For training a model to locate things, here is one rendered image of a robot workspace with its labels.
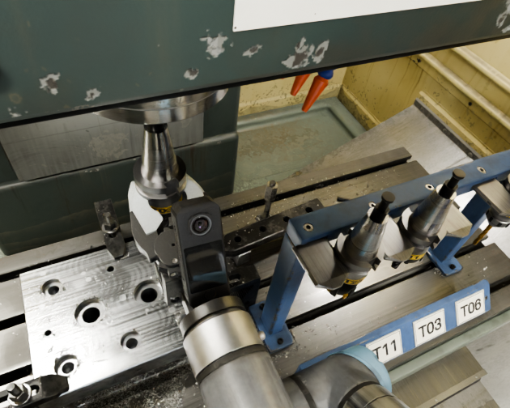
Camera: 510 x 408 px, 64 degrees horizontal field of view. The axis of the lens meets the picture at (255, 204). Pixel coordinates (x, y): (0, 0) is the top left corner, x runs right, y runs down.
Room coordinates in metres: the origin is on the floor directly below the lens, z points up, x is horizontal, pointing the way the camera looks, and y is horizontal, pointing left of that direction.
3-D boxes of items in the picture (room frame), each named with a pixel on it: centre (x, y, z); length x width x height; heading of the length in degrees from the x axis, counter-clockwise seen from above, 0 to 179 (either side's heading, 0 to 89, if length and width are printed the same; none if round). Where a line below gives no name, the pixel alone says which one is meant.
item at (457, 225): (0.41, -0.29, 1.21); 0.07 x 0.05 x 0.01; 33
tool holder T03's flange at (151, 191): (0.34, 0.12, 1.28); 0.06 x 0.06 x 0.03
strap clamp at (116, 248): (0.43, 0.26, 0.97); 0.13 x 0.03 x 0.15; 33
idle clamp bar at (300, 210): (0.54, -0.05, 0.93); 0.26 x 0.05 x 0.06; 128
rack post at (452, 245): (0.58, -0.44, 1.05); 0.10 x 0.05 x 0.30; 33
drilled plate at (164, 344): (0.30, 0.20, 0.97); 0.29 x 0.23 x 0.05; 123
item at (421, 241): (0.38, -0.24, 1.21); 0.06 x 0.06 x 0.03
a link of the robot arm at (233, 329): (0.16, 0.01, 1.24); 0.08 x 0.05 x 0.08; 123
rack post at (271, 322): (0.34, -0.07, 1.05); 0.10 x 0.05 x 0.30; 33
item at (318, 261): (0.29, -0.10, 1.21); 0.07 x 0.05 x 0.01; 33
